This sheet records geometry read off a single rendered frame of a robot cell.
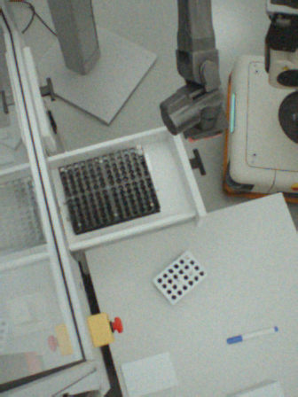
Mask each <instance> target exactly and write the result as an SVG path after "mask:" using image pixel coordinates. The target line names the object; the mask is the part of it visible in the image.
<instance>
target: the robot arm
mask: <svg viewBox="0 0 298 397"><path fill-rule="evenodd" d="M176 2H177V16H178V31H177V37H176V38H177V49H176V70H177V72H178V73H179V74H180V75H181V76H182V77H183V78H184V80H185V83H186V84H185V85H184V86H183V87H181V88H179V89H177V90H176V93H174V94H173V95H171V96H169V97H168V98H166V99H165V100H163V101H162V102H161V103H160V105H159V108H160V110H161V119H162V121H163V123H164V125H165V127H166V128H167V130H168V131H169V132H170V133H171V134H172V135H173V136H177V135H179V134H181V133H182V132H183V136H184V138H185V139H188V138H189V141H190V143H194V142H196V141H199V139H201V138H205V140H206V139H209V138H213V137H217V136H221V135H222V134H223V129H225V128H226V129H228V127H230V125H229V122H228V120H227V118H226V115H225V113H224V109H223V107H222V102H223V101H224V90H223V89H222V88H221V87H220V85H222V83H221V80H220V78H221V77H220V74H219V69H220V64H219V50H218V49H217V48H216V37H215V31H214V29H213V24H212V14H211V0H176ZM282 2H283V4H285V5H286V6H288V7H290V8H293V9H298V0H282Z"/></svg>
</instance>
